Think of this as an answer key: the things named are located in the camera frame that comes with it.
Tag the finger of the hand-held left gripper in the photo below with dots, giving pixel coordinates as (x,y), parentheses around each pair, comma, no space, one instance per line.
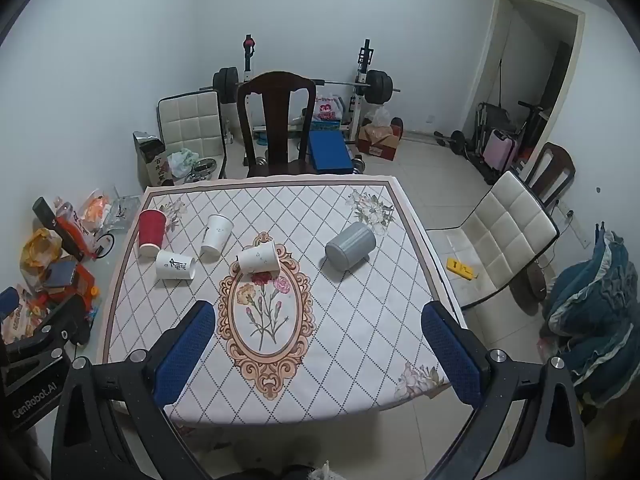
(7,304)
(64,321)

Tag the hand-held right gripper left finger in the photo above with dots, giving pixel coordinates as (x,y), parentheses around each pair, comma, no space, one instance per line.
(184,356)

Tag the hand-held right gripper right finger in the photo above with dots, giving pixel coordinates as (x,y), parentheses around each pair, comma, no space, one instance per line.
(451,360)

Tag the white cup with black print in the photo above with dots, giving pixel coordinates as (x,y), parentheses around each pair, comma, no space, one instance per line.
(174,266)

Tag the white cup with small specks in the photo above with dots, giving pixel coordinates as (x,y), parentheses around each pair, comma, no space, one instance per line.
(257,258)

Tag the plain white paper cup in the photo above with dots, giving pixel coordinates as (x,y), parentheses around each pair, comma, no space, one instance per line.
(215,236)

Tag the red paper cup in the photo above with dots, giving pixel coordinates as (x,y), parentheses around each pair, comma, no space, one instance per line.
(151,232)

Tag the grey plastic cup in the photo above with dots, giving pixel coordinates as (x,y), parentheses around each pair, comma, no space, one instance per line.
(350,246)

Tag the colourful snack packet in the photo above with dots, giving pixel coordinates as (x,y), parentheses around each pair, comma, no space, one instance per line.
(22,317)

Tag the orange box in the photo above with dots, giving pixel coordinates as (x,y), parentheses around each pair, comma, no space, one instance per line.
(86,285)

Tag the blue notebook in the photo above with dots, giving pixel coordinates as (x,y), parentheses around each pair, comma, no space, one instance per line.
(61,272)

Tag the yellow plastic bag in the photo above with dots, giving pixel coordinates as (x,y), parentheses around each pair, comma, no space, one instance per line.
(39,252)

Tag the yellow tool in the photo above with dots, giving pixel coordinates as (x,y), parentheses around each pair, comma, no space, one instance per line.
(461,269)

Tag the black and red stick tool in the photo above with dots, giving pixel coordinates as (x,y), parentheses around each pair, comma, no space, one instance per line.
(62,227)

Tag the floral diamond pattern tablecloth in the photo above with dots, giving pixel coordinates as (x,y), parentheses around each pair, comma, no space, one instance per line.
(360,320)

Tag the orange plastic bag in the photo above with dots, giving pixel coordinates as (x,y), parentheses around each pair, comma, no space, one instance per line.
(94,210)

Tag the clear plastic container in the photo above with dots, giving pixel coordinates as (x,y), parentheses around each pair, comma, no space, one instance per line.
(122,210)

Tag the white padded chair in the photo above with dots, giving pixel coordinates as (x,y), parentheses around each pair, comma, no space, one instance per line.
(192,122)
(505,232)

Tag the blue blanket pile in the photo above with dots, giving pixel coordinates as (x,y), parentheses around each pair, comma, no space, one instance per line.
(595,305)

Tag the brown printed carton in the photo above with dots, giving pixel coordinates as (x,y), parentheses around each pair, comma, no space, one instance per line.
(152,160)

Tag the metal bowl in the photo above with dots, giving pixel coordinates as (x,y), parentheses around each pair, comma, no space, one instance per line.
(201,169)

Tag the pale green plastic bag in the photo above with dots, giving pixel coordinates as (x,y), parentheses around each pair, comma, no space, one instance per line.
(182,160)

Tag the pink suitcase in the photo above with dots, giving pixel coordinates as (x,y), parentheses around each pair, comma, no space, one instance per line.
(498,149)

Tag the dark wooden chair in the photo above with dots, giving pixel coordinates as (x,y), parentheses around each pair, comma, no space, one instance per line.
(276,110)
(556,167)

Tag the small black dumbbell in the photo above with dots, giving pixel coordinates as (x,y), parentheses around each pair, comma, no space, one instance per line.
(456,139)

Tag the brown cardboard box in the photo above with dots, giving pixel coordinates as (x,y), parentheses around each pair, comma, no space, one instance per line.
(380,142)

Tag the folded metal cart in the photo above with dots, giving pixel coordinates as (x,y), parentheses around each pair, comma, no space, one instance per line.
(486,127)

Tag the blue bench pad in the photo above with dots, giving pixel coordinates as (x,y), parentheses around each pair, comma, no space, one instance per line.
(329,152)

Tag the pink and white plastic bag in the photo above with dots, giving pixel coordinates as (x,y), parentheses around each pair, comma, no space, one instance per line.
(327,107)

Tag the black barbell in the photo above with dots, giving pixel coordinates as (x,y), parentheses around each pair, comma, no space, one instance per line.
(378,86)

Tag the white weight rack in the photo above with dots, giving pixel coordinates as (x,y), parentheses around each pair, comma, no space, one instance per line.
(361,67)

